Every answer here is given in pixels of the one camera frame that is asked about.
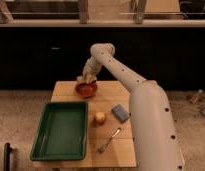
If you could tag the green plastic tray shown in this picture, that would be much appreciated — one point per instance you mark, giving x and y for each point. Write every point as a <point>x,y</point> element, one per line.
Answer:
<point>62,132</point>

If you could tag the yellow apple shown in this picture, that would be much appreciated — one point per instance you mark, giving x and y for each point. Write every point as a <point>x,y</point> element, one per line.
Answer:
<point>99,118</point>

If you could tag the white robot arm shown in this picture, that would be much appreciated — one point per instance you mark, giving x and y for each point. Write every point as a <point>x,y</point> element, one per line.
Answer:
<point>155,141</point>

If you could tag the red bowl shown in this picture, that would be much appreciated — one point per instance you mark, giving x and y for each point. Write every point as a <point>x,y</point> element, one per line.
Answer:
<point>86,90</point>

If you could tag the silver fork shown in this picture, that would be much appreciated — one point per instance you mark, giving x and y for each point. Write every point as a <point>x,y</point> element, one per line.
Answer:
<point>104,146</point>

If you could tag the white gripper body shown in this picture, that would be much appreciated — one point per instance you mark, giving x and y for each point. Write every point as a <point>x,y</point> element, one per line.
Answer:
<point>88,76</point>

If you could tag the black chair back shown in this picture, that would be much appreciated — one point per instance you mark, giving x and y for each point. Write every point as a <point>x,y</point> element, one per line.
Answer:
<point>7,152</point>

